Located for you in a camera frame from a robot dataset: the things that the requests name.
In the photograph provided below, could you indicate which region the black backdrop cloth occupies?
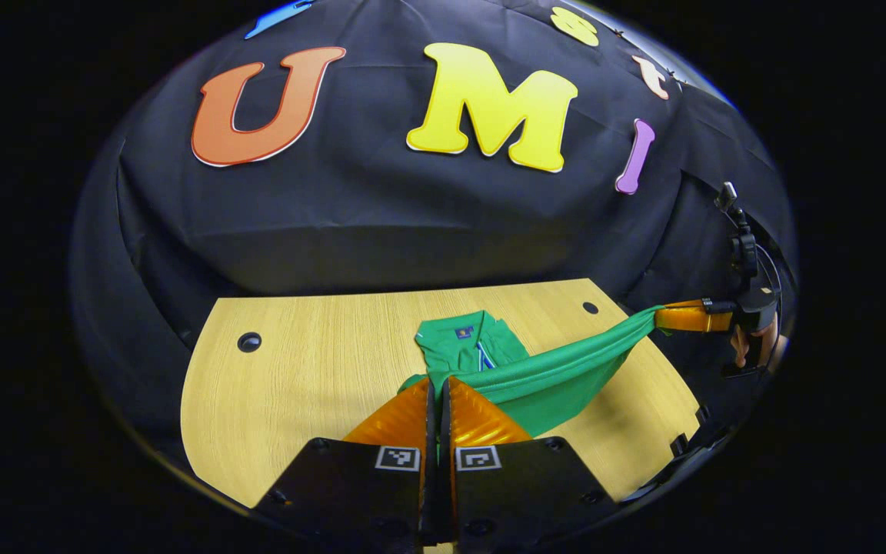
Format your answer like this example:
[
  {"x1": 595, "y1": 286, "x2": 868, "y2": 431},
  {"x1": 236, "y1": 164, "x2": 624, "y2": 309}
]
[{"x1": 70, "y1": 0, "x2": 798, "y2": 462}]

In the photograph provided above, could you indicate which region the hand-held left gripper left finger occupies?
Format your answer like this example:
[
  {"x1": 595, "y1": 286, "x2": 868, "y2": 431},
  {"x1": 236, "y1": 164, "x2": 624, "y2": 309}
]
[{"x1": 251, "y1": 377, "x2": 438, "y2": 549}]

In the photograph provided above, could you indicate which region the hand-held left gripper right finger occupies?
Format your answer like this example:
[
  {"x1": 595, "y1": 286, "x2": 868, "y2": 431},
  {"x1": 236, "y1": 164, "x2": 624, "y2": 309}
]
[{"x1": 440, "y1": 375, "x2": 621, "y2": 549}]

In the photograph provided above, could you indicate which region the green T-shirt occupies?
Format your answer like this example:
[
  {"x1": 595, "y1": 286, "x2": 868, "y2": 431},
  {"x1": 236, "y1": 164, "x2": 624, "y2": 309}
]
[{"x1": 399, "y1": 305, "x2": 671, "y2": 439}]

